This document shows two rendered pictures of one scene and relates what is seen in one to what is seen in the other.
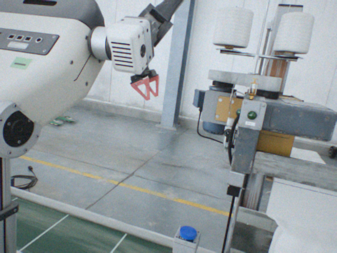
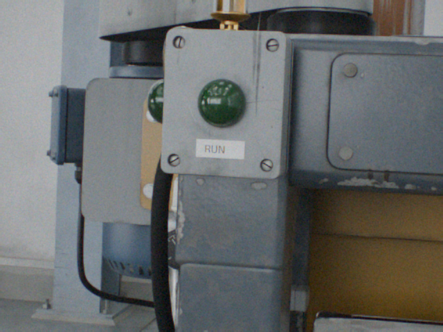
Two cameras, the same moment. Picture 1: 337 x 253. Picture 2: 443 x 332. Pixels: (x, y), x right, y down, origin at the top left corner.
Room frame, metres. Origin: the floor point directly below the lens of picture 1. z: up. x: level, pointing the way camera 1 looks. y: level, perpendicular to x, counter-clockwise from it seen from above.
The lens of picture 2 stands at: (0.29, -0.21, 1.28)
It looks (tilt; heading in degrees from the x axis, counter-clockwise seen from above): 3 degrees down; 354
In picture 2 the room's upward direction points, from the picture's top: 3 degrees clockwise
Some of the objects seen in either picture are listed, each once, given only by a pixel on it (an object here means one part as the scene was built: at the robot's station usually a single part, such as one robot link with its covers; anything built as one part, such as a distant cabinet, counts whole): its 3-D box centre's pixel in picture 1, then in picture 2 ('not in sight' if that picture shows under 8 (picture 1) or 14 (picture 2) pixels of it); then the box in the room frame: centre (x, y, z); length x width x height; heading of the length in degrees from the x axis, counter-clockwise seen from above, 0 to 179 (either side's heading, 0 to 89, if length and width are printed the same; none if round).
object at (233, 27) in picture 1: (232, 28); not in sight; (1.27, -0.22, 1.61); 0.17 x 0.17 x 0.17
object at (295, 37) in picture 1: (294, 33); not in sight; (1.20, -0.47, 1.61); 0.15 x 0.14 x 0.17; 74
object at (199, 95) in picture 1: (201, 100); (83, 135); (1.40, -0.15, 1.25); 0.10 x 0.08 x 0.12; 9
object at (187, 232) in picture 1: (188, 233); not in sight; (0.82, -0.11, 0.84); 0.06 x 0.06 x 0.02
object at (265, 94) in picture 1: (266, 94); (320, 33); (1.04, -0.36, 1.35); 0.09 x 0.09 x 0.03
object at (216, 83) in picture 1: (223, 84); (171, 57); (1.41, -0.25, 1.35); 0.12 x 0.12 x 0.04
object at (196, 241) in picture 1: (186, 241); not in sight; (0.82, -0.11, 0.81); 0.08 x 0.08 x 0.06; 74
